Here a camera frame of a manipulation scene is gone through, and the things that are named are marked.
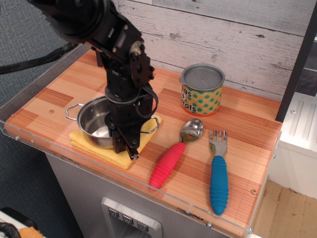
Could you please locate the blue handled fork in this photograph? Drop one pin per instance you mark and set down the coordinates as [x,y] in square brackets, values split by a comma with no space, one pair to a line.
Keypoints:
[219,191]

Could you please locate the silver button panel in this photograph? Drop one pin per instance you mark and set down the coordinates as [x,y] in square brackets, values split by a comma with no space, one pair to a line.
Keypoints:
[125,222]

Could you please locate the black left post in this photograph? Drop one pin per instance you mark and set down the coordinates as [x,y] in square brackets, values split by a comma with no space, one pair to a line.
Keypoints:
[99,59]

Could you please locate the yellow folded towel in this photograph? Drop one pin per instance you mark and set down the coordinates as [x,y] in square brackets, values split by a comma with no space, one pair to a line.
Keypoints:
[122,159]

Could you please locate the orange object at corner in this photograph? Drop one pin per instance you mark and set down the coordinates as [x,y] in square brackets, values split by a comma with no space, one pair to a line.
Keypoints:
[30,232]

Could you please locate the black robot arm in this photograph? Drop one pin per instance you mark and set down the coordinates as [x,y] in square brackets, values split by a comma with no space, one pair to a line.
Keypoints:
[120,49]

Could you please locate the black post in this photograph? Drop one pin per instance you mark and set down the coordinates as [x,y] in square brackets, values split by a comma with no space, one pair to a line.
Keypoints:
[99,59]
[298,66]

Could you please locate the white toy appliance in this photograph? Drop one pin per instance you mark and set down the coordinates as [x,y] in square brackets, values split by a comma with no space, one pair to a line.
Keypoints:
[294,162]

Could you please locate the grey toy cabinet front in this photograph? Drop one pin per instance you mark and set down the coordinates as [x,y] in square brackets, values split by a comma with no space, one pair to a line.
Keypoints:
[85,187]

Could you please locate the small steel pot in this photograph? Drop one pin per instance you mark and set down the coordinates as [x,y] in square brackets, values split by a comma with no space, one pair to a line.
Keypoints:
[91,120]

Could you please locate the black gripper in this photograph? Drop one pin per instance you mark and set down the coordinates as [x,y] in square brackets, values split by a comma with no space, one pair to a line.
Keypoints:
[127,116]

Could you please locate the black right post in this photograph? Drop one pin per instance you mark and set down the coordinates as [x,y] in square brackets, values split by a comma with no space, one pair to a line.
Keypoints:
[298,66]

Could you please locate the patterned peas carrots can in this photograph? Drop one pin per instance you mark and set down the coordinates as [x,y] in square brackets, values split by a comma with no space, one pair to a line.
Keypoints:
[202,86]

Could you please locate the red handled spoon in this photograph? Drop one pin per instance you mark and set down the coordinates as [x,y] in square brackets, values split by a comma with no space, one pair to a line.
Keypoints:
[190,132]

